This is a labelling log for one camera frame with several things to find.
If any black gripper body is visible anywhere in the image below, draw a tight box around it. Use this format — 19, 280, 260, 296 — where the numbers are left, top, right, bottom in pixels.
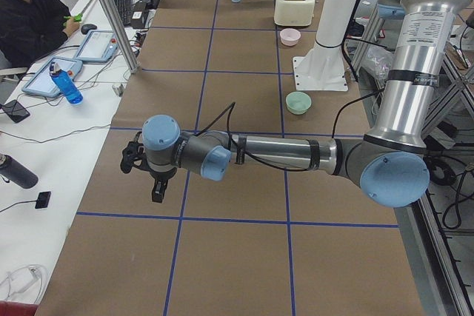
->
147, 161, 177, 182

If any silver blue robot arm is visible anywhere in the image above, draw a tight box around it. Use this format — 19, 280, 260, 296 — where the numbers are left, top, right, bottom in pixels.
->
141, 0, 473, 207

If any cream toaster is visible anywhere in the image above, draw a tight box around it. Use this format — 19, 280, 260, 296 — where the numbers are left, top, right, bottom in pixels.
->
273, 0, 316, 27

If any pink bowl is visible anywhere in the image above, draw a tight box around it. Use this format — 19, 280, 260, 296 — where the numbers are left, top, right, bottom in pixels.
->
279, 28, 301, 47

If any black keyboard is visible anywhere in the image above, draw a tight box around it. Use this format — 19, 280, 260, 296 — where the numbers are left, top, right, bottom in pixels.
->
113, 0, 133, 27

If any small black square puck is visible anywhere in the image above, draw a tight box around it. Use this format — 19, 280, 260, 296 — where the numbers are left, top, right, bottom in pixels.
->
35, 191, 51, 209

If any blue water bottle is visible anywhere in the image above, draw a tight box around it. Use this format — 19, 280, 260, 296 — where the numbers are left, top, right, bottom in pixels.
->
49, 61, 83, 104

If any teach pendant far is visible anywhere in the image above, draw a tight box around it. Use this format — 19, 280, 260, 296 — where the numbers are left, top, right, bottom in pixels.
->
74, 30, 118, 63

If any teach pendant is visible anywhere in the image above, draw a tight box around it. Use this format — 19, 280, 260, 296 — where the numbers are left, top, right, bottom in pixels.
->
22, 56, 83, 98
74, 30, 118, 63

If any dark grey thermos bottle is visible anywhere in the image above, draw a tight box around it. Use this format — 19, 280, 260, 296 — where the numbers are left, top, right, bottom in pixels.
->
1, 154, 39, 189

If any black computer mouse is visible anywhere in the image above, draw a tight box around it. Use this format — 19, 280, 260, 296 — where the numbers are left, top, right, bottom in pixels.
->
81, 24, 97, 35

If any teach pendant near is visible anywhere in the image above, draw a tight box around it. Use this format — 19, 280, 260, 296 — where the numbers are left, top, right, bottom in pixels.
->
22, 56, 83, 98

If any green bowl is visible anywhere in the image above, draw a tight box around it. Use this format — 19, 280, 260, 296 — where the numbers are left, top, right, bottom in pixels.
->
285, 91, 312, 115

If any black smartphone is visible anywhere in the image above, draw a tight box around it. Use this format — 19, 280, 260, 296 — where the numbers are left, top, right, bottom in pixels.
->
1, 99, 30, 124

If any white power adapter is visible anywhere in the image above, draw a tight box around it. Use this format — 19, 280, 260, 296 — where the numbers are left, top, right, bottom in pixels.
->
7, 264, 44, 296

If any person in black sweater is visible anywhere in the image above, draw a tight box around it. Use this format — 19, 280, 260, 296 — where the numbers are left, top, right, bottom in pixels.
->
1, 0, 80, 67

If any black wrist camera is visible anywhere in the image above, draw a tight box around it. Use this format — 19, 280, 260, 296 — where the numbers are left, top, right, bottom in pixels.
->
120, 131, 147, 174

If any aluminium frame post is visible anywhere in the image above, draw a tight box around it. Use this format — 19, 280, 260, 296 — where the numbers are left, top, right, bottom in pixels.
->
99, 0, 138, 74

